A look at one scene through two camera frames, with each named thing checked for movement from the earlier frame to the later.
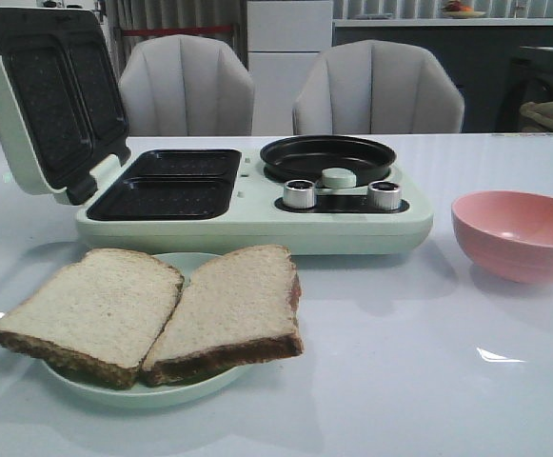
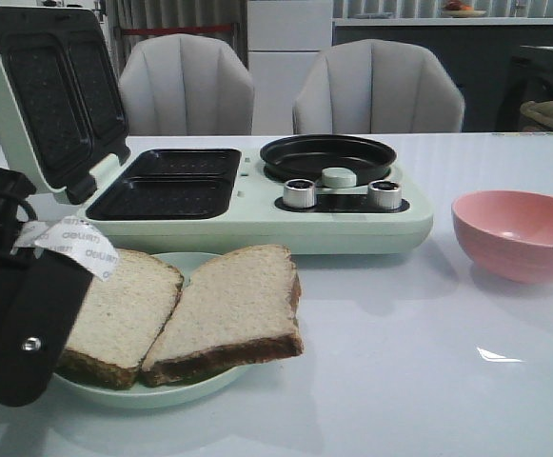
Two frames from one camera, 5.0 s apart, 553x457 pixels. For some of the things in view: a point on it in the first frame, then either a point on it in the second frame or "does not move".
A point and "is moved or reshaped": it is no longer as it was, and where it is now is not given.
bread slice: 236,307 does not move
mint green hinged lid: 53,88 does not move
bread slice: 96,321 is moved or reshaped
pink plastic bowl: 518,237 does not move
